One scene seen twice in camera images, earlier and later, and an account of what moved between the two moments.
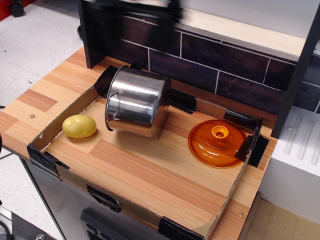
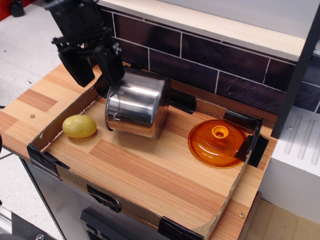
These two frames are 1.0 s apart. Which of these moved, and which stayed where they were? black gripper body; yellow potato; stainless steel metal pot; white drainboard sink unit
Moved: black gripper body
Stayed: yellow potato; white drainboard sink unit; stainless steel metal pot
